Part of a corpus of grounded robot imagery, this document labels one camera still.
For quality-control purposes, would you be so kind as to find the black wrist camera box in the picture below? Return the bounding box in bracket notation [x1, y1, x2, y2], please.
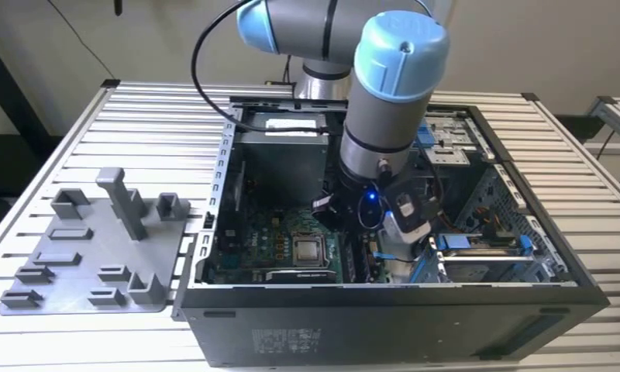
[387, 178, 439, 229]

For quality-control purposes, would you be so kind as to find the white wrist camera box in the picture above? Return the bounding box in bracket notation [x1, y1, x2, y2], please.
[380, 211, 431, 244]

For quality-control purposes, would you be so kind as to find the grey parts rack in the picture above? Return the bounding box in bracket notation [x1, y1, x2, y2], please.
[0, 168, 192, 315]

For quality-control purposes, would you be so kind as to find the black diagonal pole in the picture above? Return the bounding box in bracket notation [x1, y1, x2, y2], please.
[0, 25, 51, 136]

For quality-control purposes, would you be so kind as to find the grey power supply unit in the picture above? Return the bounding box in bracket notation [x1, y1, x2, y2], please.
[236, 112, 343, 206]

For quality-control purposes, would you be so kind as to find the green motherboard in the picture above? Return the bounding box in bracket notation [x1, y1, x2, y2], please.
[205, 207, 394, 286]

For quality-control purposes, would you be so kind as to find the grey drive cage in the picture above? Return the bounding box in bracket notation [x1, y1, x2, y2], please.
[411, 110, 495, 212]

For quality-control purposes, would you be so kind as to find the black box behind table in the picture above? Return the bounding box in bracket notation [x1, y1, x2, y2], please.
[554, 114, 606, 146]

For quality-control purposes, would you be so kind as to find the blue data wire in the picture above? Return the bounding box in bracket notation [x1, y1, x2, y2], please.
[372, 250, 418, 265]

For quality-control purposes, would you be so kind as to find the silver CPU socket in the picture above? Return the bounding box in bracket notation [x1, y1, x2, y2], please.
[287, 231, 328, 268]

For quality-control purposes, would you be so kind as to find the black graphics card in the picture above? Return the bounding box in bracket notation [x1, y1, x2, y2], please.
[265, 270, 337, 284]

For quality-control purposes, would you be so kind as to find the blue disk carrier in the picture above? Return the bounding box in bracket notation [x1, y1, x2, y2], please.
[416, 123, 439, 150]

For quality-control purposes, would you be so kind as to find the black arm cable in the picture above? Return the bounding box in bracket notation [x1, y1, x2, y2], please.
[191, 0, 333, 136]

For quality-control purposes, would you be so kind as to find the thin black wall cable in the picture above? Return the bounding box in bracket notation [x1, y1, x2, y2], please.
[48, 0, 117, 81]

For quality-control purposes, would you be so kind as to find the disk bay with blue rails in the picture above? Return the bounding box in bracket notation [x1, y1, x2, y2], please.
[411, 233, 570, 286]

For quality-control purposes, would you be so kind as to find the black open PC case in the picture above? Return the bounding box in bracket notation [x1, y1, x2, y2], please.
[171, 95, 611, 368]

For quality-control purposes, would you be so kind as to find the metal slat side table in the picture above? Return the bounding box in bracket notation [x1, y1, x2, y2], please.
[583, 95, 620, 156]

